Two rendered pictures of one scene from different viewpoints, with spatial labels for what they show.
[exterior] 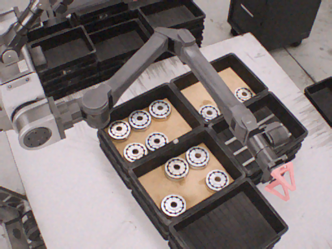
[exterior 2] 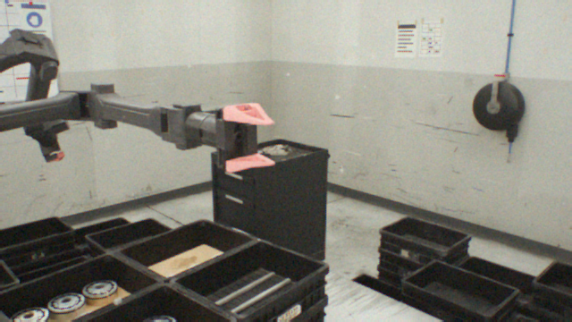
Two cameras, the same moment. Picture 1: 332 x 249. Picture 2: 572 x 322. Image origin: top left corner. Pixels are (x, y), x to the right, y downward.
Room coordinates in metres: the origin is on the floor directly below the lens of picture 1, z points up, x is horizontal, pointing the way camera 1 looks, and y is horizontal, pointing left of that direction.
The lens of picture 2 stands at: (-0.22, -0.19, 1.62)
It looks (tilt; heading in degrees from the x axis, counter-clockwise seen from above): 15 degrees down; 347
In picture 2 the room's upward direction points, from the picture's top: straight up
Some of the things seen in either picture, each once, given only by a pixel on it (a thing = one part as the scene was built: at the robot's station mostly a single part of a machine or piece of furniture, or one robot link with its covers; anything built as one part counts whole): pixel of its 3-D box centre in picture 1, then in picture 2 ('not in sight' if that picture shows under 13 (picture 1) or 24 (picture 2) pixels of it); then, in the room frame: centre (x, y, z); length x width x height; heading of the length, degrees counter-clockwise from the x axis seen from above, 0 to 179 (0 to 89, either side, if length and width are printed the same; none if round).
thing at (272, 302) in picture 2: (260, 130); (252, 276); (1.08, -0.41, 0.92); 0.40 x 0.30 x 0.02; 126
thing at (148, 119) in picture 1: (139, 118); (66, 302); (1.14, 0.13, 0.86); 0.10 x 0.10 x 0.01
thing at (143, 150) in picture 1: (135, 152); not in sight; (0.97, 0.13, 0.86); 0.10 x 0.10 x 0.01
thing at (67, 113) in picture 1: (66, 114); not in sight; (0.72, 0.30, 1.45); 0.09 x 0.08 x 0.12; 30
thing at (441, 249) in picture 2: not in sight; (421, 270); (1.95, -1.50, 0.37); 0.40 x 0.30 x 0.45; 30
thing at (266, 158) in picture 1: (269, 163); (225, 133); (0.59, -0.29, 1.45); 0.07 x 0.07 x 0.10; 29
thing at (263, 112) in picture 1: (257, 137); (252, 292); (1.08, -0.41, 0.87); 0.40 x 0.30 x 0.11; 126
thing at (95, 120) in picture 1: (92, 111); not in sight; (0.74, 0.23, 1.44); 0.10 x 0.09 x 0.05; 120
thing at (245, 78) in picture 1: (219, 93); (188, 262); (1.32, -0.24, 0.87); 0.40 x 0.30 x 0.11; 126
